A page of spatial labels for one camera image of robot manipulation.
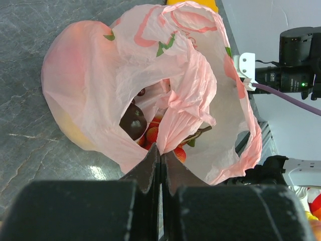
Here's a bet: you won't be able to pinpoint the fake purple grapes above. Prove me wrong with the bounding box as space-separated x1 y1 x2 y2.
130 88 146 105

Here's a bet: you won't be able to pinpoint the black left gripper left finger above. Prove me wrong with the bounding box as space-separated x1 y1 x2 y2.
121 143 161 240

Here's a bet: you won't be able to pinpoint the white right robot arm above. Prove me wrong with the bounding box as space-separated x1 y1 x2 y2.
255 27 320 100

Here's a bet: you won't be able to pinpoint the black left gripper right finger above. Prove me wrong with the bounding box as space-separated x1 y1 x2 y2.
160 151 208 240

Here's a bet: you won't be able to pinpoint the pink plastic bag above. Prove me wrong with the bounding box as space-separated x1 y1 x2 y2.
41 2 262 185

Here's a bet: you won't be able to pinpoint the orange cloth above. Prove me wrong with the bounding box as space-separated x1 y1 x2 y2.
167 0 219 13

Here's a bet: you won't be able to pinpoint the dark fake plum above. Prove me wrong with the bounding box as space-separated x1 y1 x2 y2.
119 103 147 141

